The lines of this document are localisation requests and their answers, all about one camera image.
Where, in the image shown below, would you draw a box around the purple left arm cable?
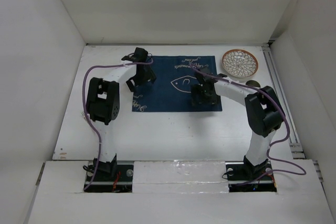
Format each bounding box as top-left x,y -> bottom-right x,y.
81,56 -> 154,192

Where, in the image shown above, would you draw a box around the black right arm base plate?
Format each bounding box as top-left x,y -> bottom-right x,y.
222,162 -> 277,193

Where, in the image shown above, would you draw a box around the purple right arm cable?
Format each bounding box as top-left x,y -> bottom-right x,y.
191,65 -> 308,185

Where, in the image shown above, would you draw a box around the pink handled fork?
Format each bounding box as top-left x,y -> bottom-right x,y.
81,111 -> 90,124

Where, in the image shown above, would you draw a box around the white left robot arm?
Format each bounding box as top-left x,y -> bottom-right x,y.
82,47 -> 156,180

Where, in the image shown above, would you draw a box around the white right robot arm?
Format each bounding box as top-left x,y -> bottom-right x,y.
191,65 -> 284,180

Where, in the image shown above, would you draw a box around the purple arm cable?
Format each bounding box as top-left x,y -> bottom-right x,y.
81,56 -> 154,192
191,65 -> 308,185

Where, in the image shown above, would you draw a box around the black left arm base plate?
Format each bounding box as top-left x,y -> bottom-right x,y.
83,162 -> 134,193

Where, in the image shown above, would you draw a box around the aluminium rail on right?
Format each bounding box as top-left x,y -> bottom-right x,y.
261,43 -> 324,185

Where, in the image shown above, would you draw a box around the white cup with cork base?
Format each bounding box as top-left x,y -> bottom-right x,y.
246,80 -> 261,88

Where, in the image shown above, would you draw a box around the dark blue cloth placemat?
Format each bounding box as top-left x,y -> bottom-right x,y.
132,56 -> 222,112

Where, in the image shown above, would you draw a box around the floral patterned ceramic bowl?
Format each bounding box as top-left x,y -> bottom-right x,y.
222,49 -> 259,79

